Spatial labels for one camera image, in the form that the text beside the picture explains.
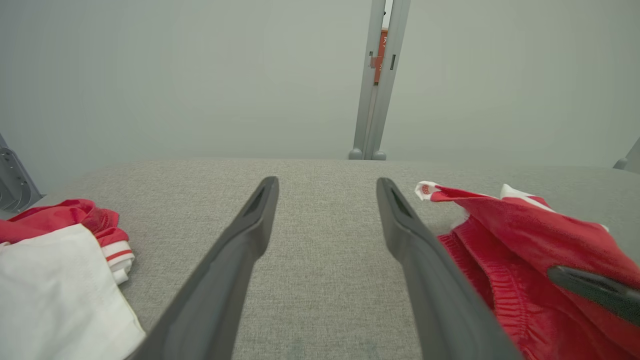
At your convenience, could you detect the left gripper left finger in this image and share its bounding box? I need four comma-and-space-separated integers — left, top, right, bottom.
131, 176, 280, 360

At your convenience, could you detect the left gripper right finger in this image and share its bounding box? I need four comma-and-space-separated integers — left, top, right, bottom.
376, 177, 523, 360

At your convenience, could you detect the red sign behind door frame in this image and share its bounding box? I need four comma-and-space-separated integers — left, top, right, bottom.
374, 29, 389, 84

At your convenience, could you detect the red Bulls basketball jersey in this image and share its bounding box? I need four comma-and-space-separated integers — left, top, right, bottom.
0, 199, 147, 360

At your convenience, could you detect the grey metal door frame post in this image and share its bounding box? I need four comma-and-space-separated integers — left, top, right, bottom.
348, 0, 412, 161

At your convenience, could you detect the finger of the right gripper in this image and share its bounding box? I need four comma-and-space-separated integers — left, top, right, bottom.
546, 265, 640, 326

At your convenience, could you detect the grey angled frame leg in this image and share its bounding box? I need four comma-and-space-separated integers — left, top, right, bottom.
614, 137, 640, 175

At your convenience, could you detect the grey metal bracket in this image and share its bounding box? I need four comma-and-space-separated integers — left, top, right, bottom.
0, 133, 45, 213

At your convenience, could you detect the stack of red jerseys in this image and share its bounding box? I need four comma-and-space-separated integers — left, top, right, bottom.
415, 181, 640, 360

